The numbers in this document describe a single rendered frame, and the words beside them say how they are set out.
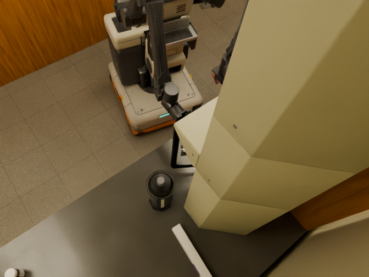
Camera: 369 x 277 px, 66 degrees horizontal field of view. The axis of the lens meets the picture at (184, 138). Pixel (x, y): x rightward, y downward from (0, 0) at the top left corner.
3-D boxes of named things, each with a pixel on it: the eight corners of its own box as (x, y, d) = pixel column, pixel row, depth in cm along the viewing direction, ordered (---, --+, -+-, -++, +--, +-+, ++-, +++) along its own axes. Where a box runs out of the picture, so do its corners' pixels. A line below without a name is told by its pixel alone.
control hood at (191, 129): (272, 114, 93) (284, 97, 84) (194, 169, 82) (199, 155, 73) (248, 90, 96) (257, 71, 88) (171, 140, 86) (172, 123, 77)
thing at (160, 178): (169, 200, 104) (169, 195, 99) (145, 194, 105) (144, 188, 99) (175, 177, 109) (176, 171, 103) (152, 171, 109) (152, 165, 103)
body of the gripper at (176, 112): (179, 118, 108) (167, 105, 110) (177, 131, 117) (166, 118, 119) (192, 110, 110) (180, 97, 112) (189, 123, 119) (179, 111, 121)
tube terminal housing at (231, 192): (274, 209, 127) (409, 124, 58) (219, 256, 116) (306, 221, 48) (237, 166, 135) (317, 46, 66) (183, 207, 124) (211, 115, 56)
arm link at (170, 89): (172, 86, 123) (153, 91, 121) (174, 68, 113) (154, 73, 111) (182, 109, 118) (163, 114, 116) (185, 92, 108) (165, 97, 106)
